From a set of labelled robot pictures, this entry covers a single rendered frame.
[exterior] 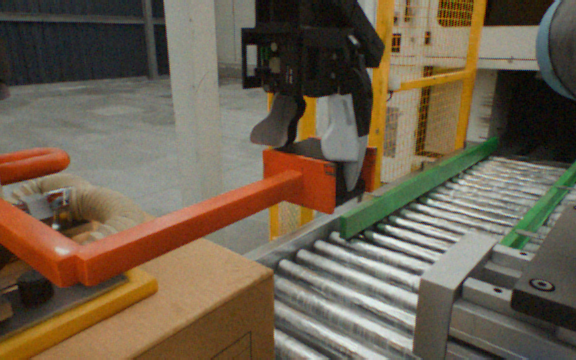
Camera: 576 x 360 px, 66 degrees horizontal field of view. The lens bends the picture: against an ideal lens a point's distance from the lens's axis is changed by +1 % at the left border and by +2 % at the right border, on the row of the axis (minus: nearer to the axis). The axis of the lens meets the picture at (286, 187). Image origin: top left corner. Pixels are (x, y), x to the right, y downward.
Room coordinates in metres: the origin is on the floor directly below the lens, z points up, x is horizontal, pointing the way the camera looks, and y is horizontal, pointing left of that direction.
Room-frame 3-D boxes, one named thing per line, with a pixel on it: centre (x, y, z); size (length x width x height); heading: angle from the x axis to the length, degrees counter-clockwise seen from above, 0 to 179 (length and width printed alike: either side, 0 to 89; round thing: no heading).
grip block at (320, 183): (0.44, -0.04, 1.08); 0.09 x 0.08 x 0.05; 51
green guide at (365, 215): (1.96, -0.69, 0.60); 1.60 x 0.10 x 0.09; 139
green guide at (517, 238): (1.61, -1.09, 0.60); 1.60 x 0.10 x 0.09; 139
